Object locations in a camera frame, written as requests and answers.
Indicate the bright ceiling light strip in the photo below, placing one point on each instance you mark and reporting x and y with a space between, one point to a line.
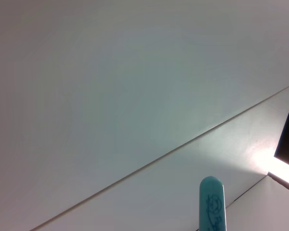
279 168

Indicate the blue scissors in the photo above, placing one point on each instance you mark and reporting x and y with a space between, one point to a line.
212 204

